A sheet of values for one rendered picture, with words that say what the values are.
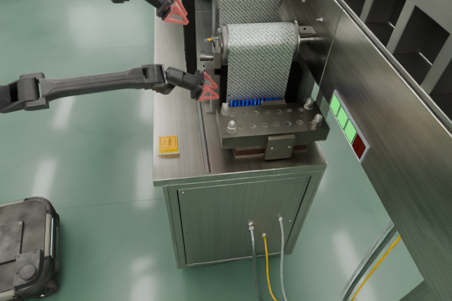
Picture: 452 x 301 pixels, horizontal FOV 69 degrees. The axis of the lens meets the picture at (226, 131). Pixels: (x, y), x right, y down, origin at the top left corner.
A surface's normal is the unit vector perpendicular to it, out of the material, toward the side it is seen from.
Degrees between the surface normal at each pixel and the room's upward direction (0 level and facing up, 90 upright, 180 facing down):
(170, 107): 0
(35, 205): 0
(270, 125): 0
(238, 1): 92
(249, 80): 90
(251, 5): 92
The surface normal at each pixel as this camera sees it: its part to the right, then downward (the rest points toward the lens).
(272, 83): 0.15, 0.71
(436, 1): -0.99, 0.08
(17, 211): 0.04, -0.70
